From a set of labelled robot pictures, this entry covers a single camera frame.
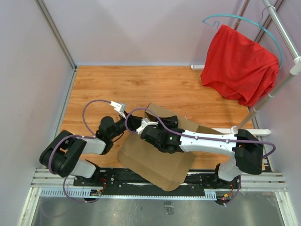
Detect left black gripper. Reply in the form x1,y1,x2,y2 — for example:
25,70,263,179
109,112,142,140

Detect brown cardboard box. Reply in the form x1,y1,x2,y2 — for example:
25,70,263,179
117,102,225,193

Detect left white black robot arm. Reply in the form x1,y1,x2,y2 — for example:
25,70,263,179
39,115,142,186

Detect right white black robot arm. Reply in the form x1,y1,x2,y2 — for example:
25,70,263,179
136,119,264,188

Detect red cloth shirt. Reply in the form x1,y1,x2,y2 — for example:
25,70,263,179
200,25,280,107

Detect teal clothes hanger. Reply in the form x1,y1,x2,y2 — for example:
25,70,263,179
202,6,284,70

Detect white clothes rack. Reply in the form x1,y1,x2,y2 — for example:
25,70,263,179
190,0,301,137

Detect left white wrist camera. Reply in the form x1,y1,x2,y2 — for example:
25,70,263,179
110,101,126,118

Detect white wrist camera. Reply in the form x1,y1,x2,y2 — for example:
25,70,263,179
136,118,158,135
110,101,126,118

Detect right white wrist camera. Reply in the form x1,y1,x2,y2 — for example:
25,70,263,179
136,118,158,135

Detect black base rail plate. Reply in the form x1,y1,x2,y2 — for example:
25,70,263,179
73,168,239,194

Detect grey slotted cable duct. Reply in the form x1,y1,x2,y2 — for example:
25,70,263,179
40,187,217,201

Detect aluminium frame post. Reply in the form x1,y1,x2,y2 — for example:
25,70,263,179
35,0,77,71

